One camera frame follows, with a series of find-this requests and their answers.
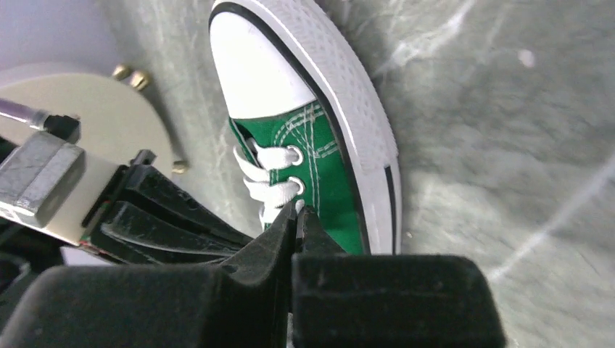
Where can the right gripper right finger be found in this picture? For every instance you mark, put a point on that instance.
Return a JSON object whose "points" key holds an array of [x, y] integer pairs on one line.
{"points": [[418, 300]]}

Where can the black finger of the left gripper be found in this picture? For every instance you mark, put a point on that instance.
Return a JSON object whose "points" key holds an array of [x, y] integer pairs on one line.
{"points": [[122, 232], [151, 191]]}

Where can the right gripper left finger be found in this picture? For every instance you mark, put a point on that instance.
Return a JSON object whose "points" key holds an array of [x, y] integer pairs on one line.
{"points": [[241, 302]]}

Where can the white shoelace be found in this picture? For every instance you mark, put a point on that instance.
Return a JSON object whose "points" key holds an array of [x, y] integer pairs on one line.
{"points": [[258, 178]]}

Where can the green canvas sneaker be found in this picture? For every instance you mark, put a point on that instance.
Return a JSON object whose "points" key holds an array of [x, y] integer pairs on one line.
{"points": [[289, 77]]}

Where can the cream cylindrical container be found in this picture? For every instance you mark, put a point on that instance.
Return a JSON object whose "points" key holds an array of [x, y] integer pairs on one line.
{"points": [[117, 120]]}

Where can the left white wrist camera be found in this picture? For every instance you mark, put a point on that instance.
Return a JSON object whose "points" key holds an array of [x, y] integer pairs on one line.
{"points": [[50, 185]]}

